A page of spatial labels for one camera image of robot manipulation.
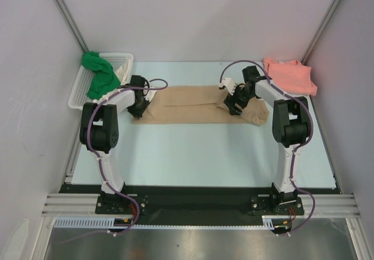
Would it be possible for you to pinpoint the tan t shirt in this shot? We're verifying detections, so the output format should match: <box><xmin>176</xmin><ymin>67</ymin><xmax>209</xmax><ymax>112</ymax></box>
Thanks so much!
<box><xmin>131</xmin><ymin>86</ymin><xmax>269</xmax><ymax>126</ymax></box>

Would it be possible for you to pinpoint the corner aluminium post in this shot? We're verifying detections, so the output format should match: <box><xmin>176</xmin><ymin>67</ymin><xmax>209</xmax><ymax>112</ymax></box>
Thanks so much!
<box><xmin>53</xmin><ymin>0</ymin><xmax>89</xmax><ymax>53</ymax></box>
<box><xmin>301</xmin><ymin>0</ymin><xmax>344</xmax><ymax>65</ymax></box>

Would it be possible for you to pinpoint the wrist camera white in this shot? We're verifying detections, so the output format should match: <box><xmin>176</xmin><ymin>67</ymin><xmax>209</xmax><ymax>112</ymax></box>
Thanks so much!
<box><xmin>219</xmin><ymin>78</ymin><xmax>238</xmax><ymax>95</ymax></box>
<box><xmin>144</xmin><ymin>86</ymin><xmax>157</xmax><ymax>102</ymax></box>

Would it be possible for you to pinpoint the left corner aluminium post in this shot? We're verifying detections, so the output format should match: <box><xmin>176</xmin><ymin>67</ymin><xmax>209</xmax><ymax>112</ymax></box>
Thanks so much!
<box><xmin>53</xmin><ymin>0</ymin><xmax>89</xmax><ymax>53</ymax></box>

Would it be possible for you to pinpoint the cream t shirt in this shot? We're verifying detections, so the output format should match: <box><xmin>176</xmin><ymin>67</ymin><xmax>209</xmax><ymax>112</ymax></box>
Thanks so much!
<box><xmin>92</xmin><ymin>59</ymin><xmax>133</xmax><ymax>103</ymax></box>

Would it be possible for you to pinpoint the pink folded t shirt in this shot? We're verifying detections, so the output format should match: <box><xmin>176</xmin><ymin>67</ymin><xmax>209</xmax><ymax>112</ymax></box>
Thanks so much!
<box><xmin>263</xmin><ymin>58</ymin><xmax>318</xmax><ymax>96</ymax></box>

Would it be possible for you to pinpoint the green t shirt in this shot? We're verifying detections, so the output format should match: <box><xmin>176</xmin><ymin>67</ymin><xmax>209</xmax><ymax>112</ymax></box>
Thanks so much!
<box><xmin>81</xmin><ymin>51</ymin><xmax>120</xmax><ymax>100</ymax></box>

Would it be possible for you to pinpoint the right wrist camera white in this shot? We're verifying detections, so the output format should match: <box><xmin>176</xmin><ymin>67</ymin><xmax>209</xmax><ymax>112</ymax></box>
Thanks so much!
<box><xmin>219</xmin><ymin>78</ymin><xmax>238</xmax><ymax>95</ymax></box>

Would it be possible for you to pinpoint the right corner aluminium post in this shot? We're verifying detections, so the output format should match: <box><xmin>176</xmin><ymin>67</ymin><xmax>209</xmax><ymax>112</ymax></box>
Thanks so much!
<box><xmin>301</xmin><ymin>0</ymin><xmax>344</xmax><ymax>65</ymax></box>

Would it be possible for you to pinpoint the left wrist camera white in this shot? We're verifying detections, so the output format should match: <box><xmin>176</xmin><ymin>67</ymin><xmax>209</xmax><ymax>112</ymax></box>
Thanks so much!
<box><xmin>144</xmin><ymin>86</ymin><xmax>157</xmax><ymax>102</ymax></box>

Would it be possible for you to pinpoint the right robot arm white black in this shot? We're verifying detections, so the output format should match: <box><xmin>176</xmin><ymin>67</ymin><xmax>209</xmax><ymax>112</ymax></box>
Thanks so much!
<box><xmin>219</xmin><ymin>64</ymin><xmax>313</xmax><ymax>215</ymax></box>

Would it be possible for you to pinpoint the white plastic basket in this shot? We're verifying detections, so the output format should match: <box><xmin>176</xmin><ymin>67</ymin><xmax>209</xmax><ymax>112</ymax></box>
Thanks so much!
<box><xmin>68</xmin><ymin>53</ymin><xmax>134</xmax><ymax>110</ymax></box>

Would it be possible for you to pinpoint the aluminium frame rail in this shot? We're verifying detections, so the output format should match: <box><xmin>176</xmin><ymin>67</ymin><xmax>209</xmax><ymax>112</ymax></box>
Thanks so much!
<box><xmin>41</xmin><ymin>193</ymin><xmax>373</xmax><ymax>259</ymax></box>

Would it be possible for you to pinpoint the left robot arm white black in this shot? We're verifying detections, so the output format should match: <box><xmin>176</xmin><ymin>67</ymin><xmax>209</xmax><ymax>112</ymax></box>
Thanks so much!
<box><xmin>79</xmin><ymin>75</ymin><xmax>154</xmax><ymax>216</ymax></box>

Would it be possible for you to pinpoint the white slotted cable duct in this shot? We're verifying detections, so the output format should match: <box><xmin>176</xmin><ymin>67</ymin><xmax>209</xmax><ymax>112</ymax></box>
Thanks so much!
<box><xmin>54</xmin><ymin>217</ymin><xmax>290</xmax><ymax>230</ymax></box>

